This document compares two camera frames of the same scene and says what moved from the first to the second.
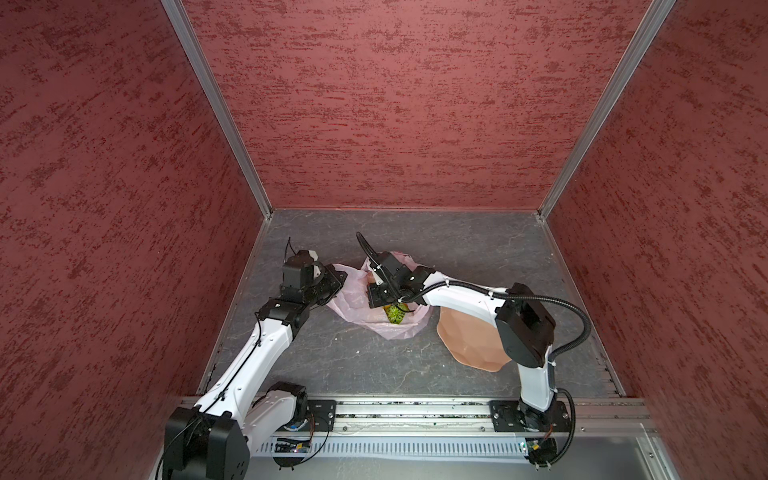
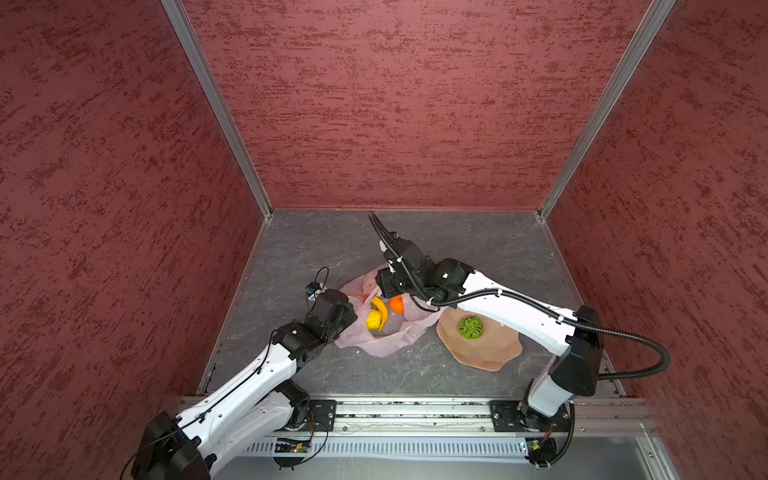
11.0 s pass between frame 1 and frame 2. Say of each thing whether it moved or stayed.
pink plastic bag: moved
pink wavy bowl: stayed
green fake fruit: moved
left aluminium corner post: stayed
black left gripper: moved
